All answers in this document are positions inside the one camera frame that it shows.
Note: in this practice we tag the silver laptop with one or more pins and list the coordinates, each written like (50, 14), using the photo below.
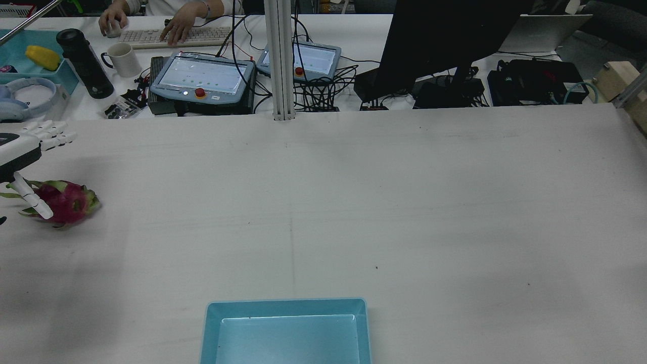
(546, 33)

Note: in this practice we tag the white computer keyboard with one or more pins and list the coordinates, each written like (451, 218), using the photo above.
(212, 35)

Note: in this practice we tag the thin metal rod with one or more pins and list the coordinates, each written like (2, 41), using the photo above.
(25, 23)

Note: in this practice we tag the light blue headphones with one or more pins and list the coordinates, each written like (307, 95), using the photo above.
(28, 88)

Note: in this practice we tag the white ceramic mug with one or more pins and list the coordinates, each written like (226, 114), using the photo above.
(125, 59)

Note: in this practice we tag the black Huawei monitor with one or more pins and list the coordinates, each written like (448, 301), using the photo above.
(445, 35)

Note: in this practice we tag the aluminium frame profile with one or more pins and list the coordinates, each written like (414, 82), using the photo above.
(634, 88)

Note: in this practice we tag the person right forearm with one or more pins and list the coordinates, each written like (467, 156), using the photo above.
(134, 5)

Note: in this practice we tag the small black box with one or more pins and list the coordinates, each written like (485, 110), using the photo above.
(369, 86)

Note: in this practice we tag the wooden block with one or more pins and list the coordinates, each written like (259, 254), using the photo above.
(614, 78)

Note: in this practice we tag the teal plastic tray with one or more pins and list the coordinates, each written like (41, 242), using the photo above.
(68, 76)

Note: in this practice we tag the vertical aluminium post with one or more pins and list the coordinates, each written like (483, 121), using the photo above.
(280, 60)

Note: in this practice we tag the black monitor stand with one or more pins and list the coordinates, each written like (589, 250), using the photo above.
(445, 93)

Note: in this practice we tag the person right hand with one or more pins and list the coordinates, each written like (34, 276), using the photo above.
(112, 17)

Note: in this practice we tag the grey computer mouse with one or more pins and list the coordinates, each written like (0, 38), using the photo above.
(113, 31)

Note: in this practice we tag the pink dragon fruit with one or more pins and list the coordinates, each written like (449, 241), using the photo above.
(71, 202)

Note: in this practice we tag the black thermos bottle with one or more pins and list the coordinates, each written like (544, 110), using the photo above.
(86, 63)

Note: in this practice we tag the grey blue teach pendant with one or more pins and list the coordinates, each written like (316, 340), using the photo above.
(313, 59)
(202, 76)

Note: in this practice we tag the small black printed packet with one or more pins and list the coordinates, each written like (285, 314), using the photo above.
(124, 106)

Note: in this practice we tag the yellow toy fruit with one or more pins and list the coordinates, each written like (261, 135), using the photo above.
(43, 57)

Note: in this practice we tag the light blue plastic bin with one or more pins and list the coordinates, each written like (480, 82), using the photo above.
(288, 338)

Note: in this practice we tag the person left hand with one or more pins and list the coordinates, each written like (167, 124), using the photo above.
(184, 23)

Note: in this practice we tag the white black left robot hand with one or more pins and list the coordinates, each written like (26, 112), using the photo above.
(17, 149)

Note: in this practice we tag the person left forearm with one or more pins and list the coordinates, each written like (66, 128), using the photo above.
(222, 6)

